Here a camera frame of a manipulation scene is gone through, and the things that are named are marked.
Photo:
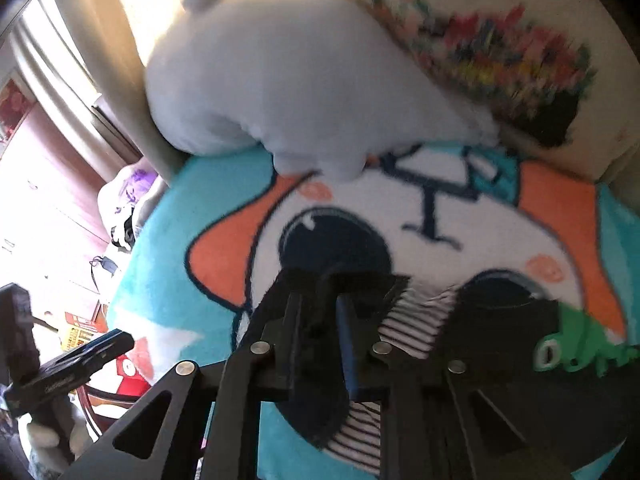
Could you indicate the cream floral throw pillow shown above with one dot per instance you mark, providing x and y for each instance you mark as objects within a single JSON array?
[{"x": 559, "y": 74}]

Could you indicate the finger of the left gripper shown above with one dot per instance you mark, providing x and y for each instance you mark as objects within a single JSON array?
[{"x": 100, "y": 350}]

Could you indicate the beige sofa backrest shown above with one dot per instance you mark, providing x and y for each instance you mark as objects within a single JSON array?
[{"x": 102, "y": 34}]

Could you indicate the purple white cloth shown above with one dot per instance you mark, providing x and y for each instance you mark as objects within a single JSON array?
[{"x": 127, "y": 201}]

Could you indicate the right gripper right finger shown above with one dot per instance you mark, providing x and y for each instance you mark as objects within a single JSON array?
[{"x": 452, "y": 381}]

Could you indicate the dark wooden chair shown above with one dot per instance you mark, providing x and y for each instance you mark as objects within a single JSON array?
[{"x": 101, "y": 408}]

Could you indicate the red printed box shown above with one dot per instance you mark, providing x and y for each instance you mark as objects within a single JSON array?
[{"x": 111, "y": 372}]

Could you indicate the black white striped pants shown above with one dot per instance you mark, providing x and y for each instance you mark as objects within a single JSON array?
[{"x": 591, "y": 386}]

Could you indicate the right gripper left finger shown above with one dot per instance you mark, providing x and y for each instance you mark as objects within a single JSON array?
[{"x": 204, "y": 423}]

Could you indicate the teal cartoon fleece blanket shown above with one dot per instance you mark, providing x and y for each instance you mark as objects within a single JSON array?
[{"x": 461, "y": 258}]

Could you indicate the grey plush pillow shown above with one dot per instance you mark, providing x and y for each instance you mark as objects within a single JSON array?
[{"x": 318, "y": 83}]

